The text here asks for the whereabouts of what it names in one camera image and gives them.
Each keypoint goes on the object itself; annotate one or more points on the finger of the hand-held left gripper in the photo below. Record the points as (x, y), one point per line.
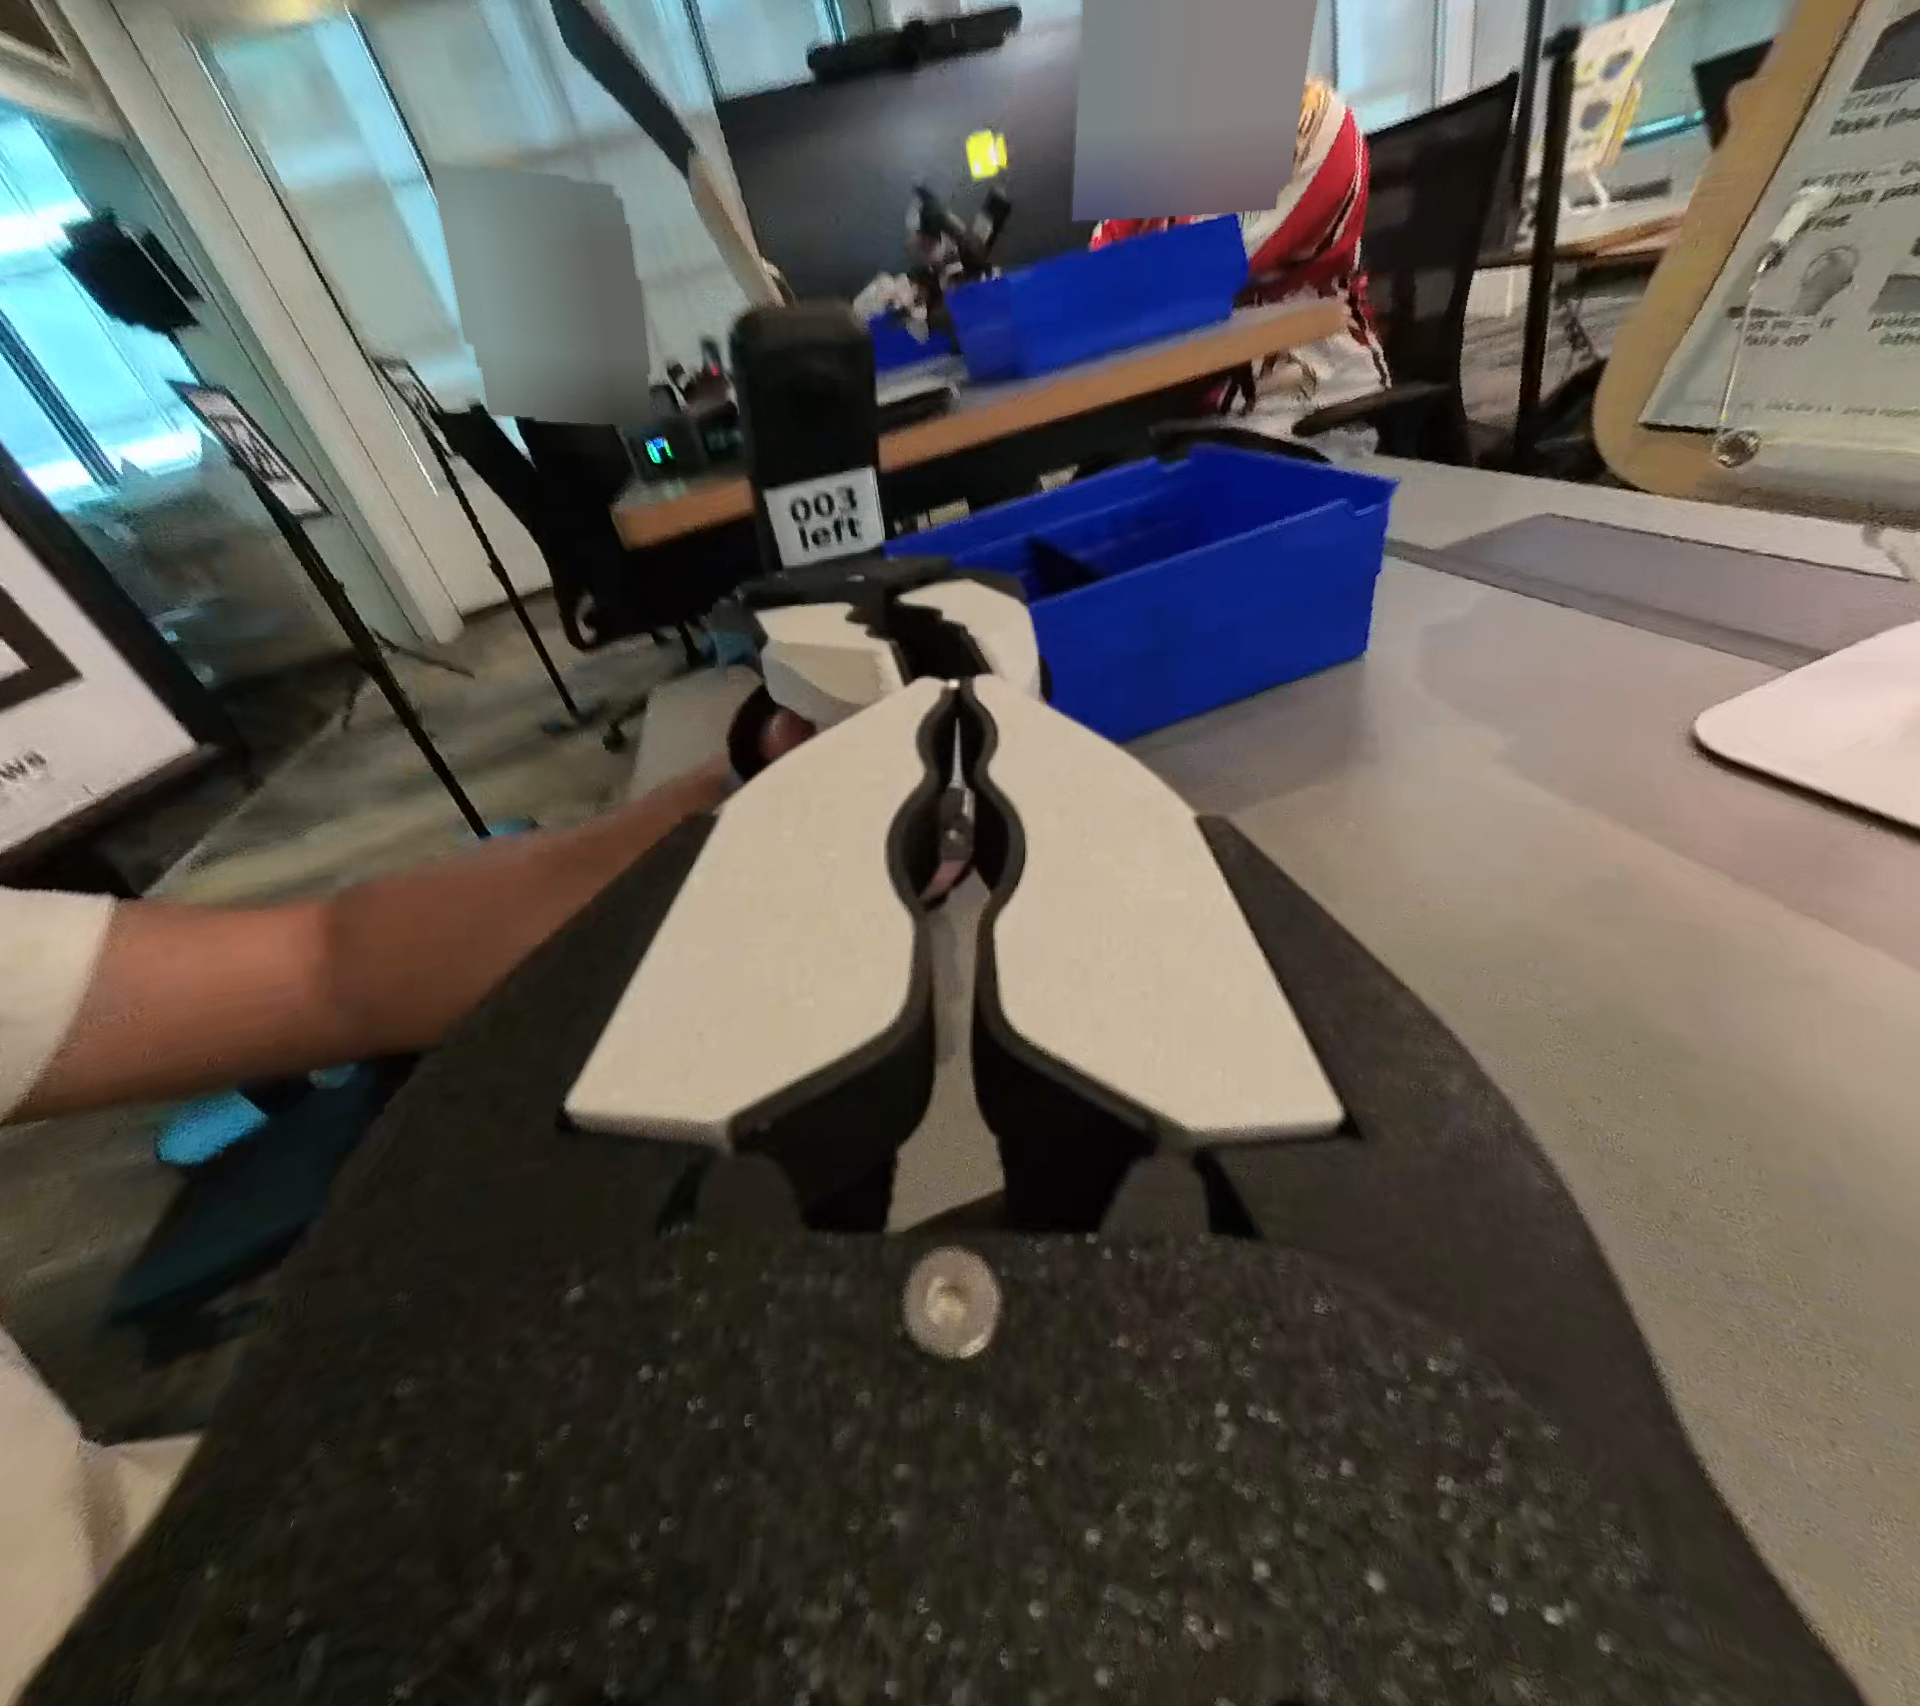
(991, 641)
(825, 665)

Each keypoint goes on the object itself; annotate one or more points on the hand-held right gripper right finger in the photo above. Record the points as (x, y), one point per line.
(1155, 970)

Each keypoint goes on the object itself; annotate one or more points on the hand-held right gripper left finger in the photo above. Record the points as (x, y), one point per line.
(751, 970)

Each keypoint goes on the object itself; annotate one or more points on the steel hex bolt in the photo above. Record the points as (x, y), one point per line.
(954, 837)

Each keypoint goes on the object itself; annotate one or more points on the blue plastic bin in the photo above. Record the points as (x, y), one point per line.
(1200, 627)
(1094, 305)

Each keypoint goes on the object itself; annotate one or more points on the person's left forearm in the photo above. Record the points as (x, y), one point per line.
(375, 957)

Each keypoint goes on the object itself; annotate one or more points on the person's left hand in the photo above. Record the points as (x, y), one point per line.
(690, 803)

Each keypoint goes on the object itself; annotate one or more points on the device with green display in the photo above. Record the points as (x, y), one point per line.
(660, 448)

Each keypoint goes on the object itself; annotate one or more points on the wooden desk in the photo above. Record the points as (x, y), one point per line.
(975, 416)

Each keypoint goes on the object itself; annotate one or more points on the yellow tipped tool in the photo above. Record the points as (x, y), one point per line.
(987, 155)

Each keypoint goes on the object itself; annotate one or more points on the black video bar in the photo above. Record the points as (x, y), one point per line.
(915, 41)

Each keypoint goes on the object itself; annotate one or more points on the black tripod sign stand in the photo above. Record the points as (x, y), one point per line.
(254, 461)

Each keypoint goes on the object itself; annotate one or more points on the black office chair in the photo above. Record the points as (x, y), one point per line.
(1441, 206)

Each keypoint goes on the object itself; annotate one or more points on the person in white shirt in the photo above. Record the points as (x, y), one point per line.
(45, 986)

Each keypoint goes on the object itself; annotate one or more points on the wooden document stand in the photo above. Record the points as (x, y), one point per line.
(1831, 731)

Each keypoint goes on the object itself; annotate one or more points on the framed marker sign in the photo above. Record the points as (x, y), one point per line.
(74, 716)

